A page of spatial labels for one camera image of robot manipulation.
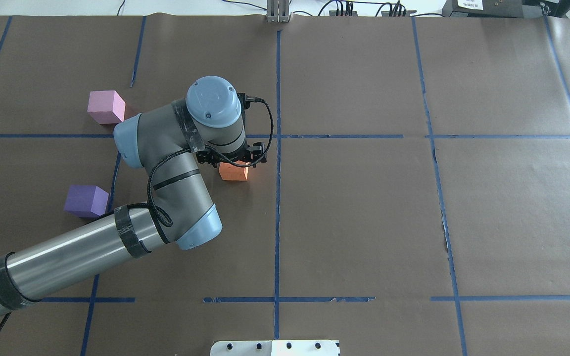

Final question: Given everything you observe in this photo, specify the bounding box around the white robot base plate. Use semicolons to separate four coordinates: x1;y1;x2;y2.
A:
210;339;341;356

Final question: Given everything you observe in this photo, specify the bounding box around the purple foam cube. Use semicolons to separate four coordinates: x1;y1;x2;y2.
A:
63;185;109;218

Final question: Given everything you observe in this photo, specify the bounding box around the black device with label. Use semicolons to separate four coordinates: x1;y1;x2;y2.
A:
441;0;524;18

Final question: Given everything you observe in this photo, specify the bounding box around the pink foam cube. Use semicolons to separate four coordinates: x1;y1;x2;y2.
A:
87;90;126;125

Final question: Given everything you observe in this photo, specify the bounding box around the grey metal post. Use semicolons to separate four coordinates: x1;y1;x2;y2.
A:
266;0;291;23

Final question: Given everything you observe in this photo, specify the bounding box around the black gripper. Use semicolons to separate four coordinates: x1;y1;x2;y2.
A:
197;142;266;168

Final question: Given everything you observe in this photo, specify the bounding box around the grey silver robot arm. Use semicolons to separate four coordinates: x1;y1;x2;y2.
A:
0;75;270;317

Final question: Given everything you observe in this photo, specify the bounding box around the black power strip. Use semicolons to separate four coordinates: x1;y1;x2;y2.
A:
379;10;416;17
330;7;358;17

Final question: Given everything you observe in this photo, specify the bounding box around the brown paper table mat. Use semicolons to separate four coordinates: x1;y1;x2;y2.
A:
0;14;570;356

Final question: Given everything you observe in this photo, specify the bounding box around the orange foam cube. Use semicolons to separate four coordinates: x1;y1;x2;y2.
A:
219;163;249;181

